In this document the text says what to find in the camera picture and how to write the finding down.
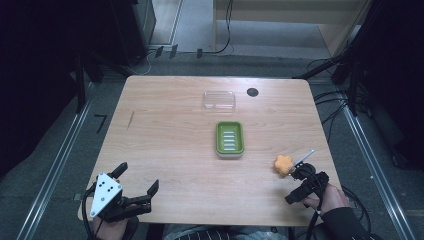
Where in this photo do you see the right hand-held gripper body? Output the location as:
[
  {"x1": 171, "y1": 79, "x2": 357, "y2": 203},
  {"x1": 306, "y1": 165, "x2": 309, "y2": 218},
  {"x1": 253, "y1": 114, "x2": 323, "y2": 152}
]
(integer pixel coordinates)
[{"x1": 289, "y1": 149, "x2": 331, "y2": 202}]

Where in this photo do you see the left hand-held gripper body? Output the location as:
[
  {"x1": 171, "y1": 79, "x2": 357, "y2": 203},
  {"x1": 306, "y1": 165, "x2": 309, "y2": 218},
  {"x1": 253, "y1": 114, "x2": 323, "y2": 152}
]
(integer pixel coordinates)
[{"x1": 89, "y1": 171, "x2": 153, "y2": 224}]

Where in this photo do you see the person's right hand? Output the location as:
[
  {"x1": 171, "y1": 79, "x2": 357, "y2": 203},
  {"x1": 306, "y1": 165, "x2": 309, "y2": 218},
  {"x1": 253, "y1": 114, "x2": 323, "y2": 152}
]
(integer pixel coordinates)
[{"x1": 301, "y1": 183, "x2": 352, "y2": 219}]

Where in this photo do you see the person's left hand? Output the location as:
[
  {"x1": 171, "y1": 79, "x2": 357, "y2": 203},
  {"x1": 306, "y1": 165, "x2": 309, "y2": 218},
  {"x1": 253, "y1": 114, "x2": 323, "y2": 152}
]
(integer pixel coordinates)
[{"x1": 92, "y1": 215, "x2": 140, "y2": 240}]

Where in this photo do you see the black angled floor tape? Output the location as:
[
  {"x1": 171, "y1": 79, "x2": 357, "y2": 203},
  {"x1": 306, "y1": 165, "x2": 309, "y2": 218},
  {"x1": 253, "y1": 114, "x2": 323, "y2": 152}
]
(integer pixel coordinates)
[{"x1": 93, "y1": 114, "x2": 108, "y2": 135}]

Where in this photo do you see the green soap dish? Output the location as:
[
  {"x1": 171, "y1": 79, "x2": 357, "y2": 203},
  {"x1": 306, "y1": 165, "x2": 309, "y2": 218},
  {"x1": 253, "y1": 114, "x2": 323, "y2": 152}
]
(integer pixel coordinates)
[{"x1": 214, "y1": 120, "x2": 246, "y2": 159}]

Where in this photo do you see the person's striped clothing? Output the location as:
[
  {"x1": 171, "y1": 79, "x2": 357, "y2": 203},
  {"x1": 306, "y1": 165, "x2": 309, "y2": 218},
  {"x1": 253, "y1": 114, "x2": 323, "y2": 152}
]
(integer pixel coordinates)
[{"x1": 162, "y1": 223, "x2": 291, "y2": 240}]

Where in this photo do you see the black metal stand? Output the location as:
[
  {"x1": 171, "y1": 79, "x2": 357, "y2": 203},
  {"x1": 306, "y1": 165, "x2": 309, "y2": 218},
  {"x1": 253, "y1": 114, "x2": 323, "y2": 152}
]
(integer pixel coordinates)
[
  {"x1": 293, "y1": 0, "x2": 394, "y2": 117},
  {"x1": 73, "y1": 54, "x2": 104, "y2": 114}
]

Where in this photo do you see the clear plastic lid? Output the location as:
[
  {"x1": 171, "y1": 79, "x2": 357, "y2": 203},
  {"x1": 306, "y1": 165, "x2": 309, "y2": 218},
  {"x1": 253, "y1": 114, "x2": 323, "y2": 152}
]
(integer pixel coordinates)
[{"x1": 202, "y1": 89, "x2": 237, "y2": 113}]

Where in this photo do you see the dark cabinet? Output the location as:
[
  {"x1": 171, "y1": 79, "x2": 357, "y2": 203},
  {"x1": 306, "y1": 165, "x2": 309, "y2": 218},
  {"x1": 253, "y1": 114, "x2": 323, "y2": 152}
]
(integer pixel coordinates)
[{"x1": 108, "y1": 0, "x2": 158, "y2": 68}]

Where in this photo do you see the light wooden furniture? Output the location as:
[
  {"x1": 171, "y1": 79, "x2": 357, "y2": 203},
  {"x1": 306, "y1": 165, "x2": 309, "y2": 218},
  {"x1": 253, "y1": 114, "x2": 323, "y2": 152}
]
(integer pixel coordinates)
[{"x1": 211, "y1": 0, "x2": 373, "y2": 58}]

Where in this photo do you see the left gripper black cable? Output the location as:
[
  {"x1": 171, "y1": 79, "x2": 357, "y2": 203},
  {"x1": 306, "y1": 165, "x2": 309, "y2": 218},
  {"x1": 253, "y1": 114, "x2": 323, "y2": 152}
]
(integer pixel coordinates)
[{"x1": 81, "y1": 183, "x2": 102, "y2": 240}]

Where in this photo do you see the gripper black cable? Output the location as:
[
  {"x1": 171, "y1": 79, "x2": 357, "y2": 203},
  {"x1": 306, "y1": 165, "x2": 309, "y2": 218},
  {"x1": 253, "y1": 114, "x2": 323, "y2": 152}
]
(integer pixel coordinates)
[
  {"x1": 304, "y1": 196, "x2": 373, "y2": 240},
  {"x1": 81, "y1": 183, "x2": 102, "y2": 240}
]

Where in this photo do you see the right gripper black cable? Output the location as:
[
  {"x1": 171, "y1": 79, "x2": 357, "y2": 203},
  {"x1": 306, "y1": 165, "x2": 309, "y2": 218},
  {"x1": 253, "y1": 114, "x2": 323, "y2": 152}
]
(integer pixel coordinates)
[{"x1": 304, "y1": 196, "x2": 373, "y2": 240}]

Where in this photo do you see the metal floor rail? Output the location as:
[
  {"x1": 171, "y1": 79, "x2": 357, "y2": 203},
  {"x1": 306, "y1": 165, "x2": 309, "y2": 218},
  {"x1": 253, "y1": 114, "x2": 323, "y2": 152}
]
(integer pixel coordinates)
[
  {"x1": 341, "y1": 104, "x2": 418, "y2": 240},
  {"x1": 15, "y1": 81, "x2": 96, "y2": 240}
]

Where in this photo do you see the bundle of black floor cables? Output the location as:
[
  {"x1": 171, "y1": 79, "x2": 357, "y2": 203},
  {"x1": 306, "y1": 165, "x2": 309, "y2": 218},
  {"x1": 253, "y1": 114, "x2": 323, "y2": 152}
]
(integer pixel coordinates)
[{"x1": 306, "y1": 57, "x2": 371, "y2": 143}]

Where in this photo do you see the white floor cable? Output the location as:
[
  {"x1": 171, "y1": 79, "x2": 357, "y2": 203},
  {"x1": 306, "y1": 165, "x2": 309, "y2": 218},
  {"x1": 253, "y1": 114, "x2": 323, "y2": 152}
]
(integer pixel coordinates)
[{"x1": 128, "y1": 48, "x2": 159, "y2": 77}]

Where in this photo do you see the black hanging cable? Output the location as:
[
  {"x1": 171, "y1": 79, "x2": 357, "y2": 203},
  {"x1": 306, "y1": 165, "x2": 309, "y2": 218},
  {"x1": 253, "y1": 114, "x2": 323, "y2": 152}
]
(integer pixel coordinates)
[{"x1": 183, "y1": 0, "x2": 235, "y2": 56}]

